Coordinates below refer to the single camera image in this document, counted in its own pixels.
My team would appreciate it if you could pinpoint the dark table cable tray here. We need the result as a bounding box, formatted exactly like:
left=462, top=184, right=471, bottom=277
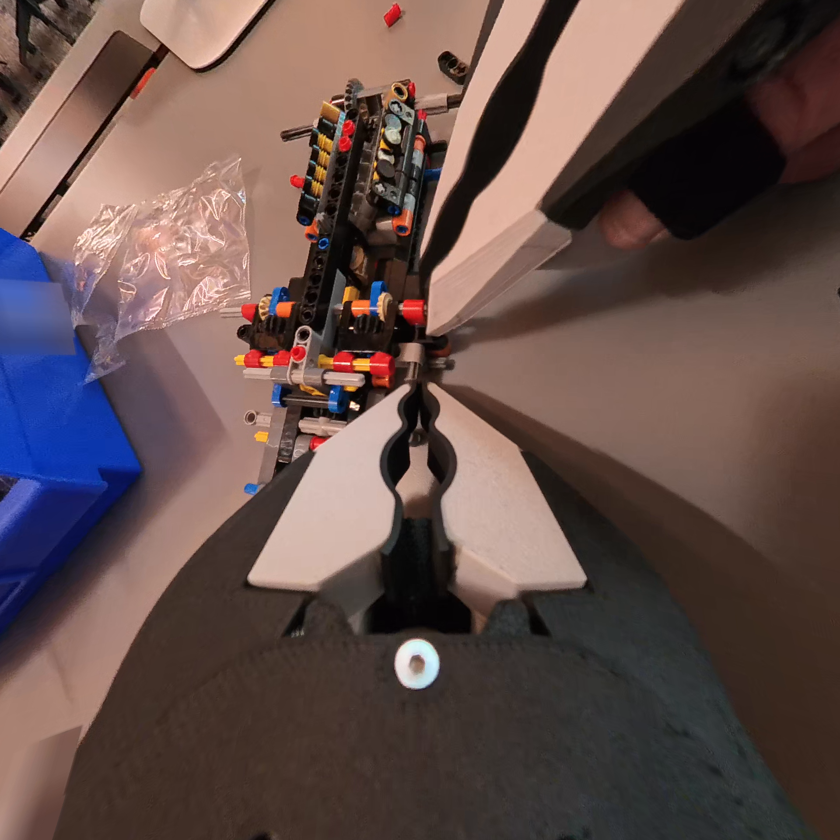
left=0, top=29, right=166, bottom=221

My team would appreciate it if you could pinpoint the large clear plastic bag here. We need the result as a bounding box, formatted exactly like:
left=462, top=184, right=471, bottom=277
left=115, top=154, right=252, bottom=332

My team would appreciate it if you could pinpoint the multicolour lego technic assembly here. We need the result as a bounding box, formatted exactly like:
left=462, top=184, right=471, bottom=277
left=233, top=77, right=463, bottom=496

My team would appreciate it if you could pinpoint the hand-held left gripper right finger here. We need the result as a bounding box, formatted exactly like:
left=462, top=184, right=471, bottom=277
left=422, top=385, right=588, bottom=621

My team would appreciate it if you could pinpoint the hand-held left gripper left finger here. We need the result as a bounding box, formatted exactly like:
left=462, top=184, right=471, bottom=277
left=247, top=384, right=413, bottom=634

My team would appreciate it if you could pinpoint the person's right hand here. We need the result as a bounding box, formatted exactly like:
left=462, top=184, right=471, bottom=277
left=599, top=29, right=840, bottom=252

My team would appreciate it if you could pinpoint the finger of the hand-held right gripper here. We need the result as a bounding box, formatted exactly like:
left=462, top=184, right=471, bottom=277
left=419, top=0, right=563, bottom=284
left=425, top=0, right=765, bottom=339

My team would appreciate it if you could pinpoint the blue plastic bin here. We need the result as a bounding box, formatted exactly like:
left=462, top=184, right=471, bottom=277
left=0, top=226, right=144, bottom=637

